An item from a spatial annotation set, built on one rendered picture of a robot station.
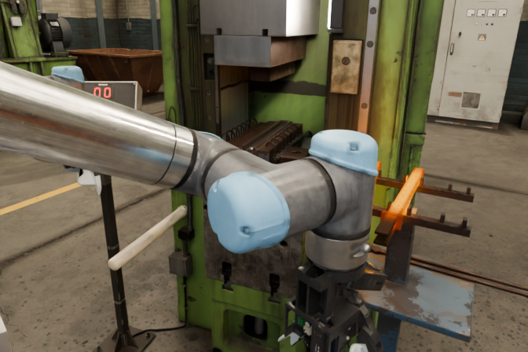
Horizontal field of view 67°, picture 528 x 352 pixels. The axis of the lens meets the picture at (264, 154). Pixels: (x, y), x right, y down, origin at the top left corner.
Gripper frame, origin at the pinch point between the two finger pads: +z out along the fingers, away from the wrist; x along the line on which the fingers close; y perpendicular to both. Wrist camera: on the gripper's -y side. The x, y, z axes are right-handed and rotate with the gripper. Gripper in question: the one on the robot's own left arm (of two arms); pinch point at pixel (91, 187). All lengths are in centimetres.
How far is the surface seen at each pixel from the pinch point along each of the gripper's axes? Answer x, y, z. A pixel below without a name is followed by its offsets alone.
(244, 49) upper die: 14, -48, -39
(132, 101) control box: -19.5, -24.3, -19.9
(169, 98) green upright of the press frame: -27, -44, -18
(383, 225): 77, -33, -6
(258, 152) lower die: 19, -50, -5
